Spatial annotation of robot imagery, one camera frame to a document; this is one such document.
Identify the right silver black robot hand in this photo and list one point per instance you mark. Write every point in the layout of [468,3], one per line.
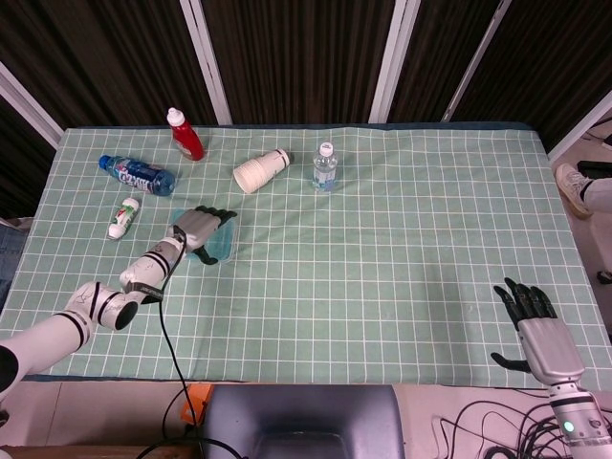
[550,346]

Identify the blue drink bottle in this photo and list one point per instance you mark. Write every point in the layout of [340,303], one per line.
[138,176]

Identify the red ketchup squeeze bottle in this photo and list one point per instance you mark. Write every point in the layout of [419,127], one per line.
[189,141]

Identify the clear water bottle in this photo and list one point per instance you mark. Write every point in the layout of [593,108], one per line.
[325,169]

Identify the small white labelled bottle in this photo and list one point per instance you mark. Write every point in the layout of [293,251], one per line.
[124,217]

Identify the green checked tablecloth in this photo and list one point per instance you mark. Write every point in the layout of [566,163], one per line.
[382,239]

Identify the blue denim cloth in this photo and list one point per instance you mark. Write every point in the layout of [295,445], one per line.
[12,258]

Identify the white partition post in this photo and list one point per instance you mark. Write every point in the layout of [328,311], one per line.
[28,105]
[205,62]
[394,57]
[475,62]
[581,126]

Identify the white sneaker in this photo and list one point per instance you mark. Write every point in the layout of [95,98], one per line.
[571,184]

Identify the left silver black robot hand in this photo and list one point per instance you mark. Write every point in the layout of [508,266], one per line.
[196,229]

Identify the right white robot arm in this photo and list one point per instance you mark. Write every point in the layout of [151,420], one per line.
[578,423]

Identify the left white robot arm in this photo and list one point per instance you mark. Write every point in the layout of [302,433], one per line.
[143,268]

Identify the grey robot torso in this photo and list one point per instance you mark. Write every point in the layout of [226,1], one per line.
[306,411]

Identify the black flat object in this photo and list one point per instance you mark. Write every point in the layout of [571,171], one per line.
[595,168]

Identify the white trouser leg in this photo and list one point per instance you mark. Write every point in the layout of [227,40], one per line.
[600,191]

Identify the orange plastic part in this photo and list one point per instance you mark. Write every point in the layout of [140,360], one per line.
[197,397]

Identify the clear blue plastic tray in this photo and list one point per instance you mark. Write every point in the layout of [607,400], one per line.
[233,255]

